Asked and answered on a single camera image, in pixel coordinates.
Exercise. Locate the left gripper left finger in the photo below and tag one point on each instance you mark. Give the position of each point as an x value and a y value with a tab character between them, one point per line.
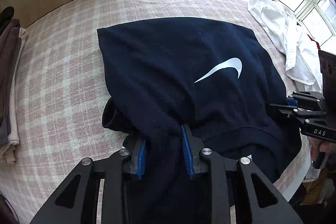
136	163

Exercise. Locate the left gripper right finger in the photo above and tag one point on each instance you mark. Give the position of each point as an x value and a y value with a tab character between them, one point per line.
192	146

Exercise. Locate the navy blue t-shirt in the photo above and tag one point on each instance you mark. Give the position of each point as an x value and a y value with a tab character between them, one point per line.
213	76

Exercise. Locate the person's right hand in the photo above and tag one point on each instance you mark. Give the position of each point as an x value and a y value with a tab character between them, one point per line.
317	146

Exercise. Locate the white shirt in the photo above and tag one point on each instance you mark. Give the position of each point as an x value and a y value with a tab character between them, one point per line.
302	61

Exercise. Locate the red garment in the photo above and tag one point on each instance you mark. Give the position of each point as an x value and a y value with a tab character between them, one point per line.
317	44

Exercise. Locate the pink plaid tablecloth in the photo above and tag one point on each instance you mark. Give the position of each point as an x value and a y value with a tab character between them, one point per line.
60	89

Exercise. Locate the beige folded garment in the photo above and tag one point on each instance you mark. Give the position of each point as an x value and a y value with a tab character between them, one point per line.
7	150

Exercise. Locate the mauve folded garment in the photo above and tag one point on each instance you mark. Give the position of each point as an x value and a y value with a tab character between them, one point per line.
9	39

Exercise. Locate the black folded garment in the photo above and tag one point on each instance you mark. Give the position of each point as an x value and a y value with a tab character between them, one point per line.
5	17

